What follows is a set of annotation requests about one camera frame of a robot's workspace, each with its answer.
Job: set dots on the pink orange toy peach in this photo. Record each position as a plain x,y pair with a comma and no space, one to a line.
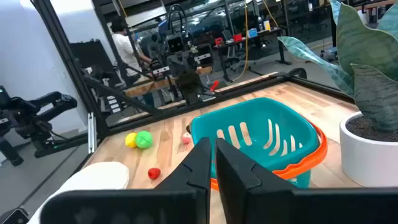
186,138

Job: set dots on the silver aluminium bracket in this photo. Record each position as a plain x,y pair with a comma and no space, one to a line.
91,133

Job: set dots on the green toy lime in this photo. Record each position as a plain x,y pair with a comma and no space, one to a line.
144,140

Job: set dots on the black screen panel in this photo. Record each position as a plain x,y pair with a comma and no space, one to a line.
90,54

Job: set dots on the background wooden workbench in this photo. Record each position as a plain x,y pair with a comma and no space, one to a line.
140,88

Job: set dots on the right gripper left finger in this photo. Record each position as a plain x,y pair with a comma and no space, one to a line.
192,202

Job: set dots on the red container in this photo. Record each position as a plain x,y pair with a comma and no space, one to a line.
237,37

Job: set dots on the dark round toy fruit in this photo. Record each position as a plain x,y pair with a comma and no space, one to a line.
188,128

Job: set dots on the blue box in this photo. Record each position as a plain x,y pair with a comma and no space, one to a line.
252,32

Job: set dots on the standing person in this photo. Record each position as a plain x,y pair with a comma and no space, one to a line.
124,49

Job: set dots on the grey office chair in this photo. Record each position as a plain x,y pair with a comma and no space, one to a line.
234,54

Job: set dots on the green snake plant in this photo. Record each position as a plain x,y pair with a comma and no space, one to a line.
367,46

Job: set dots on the yellow white cup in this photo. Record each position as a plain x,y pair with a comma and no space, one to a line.
266,25

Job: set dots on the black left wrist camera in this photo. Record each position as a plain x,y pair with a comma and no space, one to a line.
176,44

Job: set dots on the black aluminium table frame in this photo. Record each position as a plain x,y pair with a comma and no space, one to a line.
74,70

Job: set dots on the small red box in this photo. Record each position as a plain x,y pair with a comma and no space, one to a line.
219,41

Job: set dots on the yellow toy lemon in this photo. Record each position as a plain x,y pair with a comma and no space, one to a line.
130,140

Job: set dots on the background robot arm with label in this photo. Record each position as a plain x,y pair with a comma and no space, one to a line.
205,51
160,67

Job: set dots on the black office desk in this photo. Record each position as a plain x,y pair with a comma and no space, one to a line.
267,31

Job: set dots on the small red toy fruit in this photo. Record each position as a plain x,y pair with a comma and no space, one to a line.
154,173

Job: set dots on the white waffle-weave cloth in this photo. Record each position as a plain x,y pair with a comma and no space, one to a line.
99,175

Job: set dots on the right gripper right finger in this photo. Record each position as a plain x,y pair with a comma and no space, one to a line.
248,199

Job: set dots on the white round plant pot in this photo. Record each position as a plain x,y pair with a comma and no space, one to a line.
367,161

